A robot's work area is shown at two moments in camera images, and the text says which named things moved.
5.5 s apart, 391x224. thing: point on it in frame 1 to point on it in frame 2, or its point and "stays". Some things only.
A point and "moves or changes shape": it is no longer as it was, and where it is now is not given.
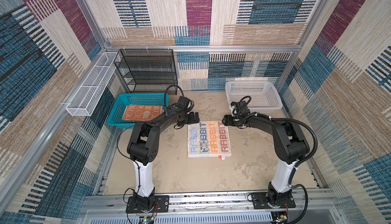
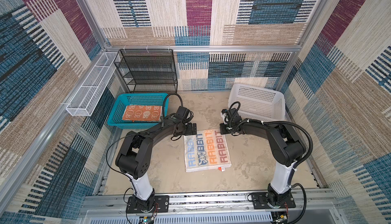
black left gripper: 192,120 to 189,131
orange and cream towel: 141,113 stays
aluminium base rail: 312,207 stays
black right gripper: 227,119 to 223,131
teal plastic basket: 115,119 stays
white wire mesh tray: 82,103 stays
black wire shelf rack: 148,71 stays
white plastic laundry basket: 263,96 moves or changes shape
